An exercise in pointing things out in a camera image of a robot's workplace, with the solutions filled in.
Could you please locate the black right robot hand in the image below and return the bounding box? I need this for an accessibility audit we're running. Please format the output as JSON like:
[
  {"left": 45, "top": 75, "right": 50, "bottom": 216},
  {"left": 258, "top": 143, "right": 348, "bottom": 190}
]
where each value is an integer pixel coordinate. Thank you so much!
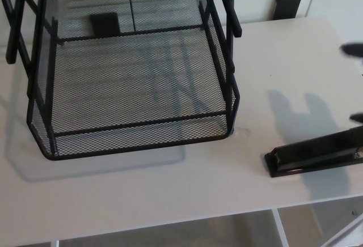
[{"left": 339, "top": 42, "right": 363, "bottom": 125}]

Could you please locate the black stapler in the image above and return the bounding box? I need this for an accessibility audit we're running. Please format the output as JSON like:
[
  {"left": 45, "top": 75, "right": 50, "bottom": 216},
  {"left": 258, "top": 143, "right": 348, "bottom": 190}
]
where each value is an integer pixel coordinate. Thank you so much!
[{"left": 264, "top": 126, "right": 363, "bottom": 178}]

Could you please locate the black mesh file tray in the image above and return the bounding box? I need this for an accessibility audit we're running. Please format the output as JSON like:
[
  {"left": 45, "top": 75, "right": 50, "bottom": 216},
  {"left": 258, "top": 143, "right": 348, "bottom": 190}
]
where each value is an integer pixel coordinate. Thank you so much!
[{"left": 0, "top": 0, "right": 243, "bottom": 162}]

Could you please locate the white desk frame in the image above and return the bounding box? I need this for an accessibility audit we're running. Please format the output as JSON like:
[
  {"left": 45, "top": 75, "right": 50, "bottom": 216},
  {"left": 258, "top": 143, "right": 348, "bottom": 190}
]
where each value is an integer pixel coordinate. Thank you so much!
[{"left": 50, "top": 193, "right": 363, "bottom": 247}]

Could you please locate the black table bracket left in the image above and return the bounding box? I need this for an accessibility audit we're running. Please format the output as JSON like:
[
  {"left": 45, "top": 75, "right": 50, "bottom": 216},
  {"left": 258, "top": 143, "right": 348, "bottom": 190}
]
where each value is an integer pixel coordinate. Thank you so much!
[{"left": 89, "top": 12, "right": 121, "bottom": 39}]

